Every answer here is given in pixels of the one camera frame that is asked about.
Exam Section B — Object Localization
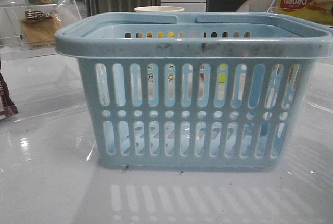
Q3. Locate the light blue plastic basket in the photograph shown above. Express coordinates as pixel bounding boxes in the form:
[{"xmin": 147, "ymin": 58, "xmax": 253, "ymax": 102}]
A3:
[{"xmin": 55, "ymin": 12, "xmax": 332, "ymax": 169}]

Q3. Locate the clear acrylic stand right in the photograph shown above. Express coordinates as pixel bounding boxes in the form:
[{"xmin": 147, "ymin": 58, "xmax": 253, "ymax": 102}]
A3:
[{"xmin": 266, "ymin": 0, "xmax": 279, "ymax": 13}]

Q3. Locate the clear acrylic display shelf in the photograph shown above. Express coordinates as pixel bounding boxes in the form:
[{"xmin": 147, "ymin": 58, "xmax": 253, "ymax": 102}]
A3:
[{"xmin": 1, "ymin": 0, "xmax": 81, "ymax": 61}]

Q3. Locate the white paper cup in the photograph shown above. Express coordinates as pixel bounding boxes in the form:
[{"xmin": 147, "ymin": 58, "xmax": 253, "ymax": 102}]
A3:
[{"xmin": 134, "ymin": 6, "xmax": 184, "ymax": 13}]

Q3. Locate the packaged bread slice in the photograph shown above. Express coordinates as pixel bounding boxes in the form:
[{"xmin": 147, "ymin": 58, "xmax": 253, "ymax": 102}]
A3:
[{"xmin": 21, "ymin": 10, "xmax": 62, "ymax": 49}]

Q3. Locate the dark red snack packet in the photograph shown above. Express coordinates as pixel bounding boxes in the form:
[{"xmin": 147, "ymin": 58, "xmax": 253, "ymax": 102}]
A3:
[{"xmin": 1, "ymin": 75, "xmax": 19, "ymax": 120}]

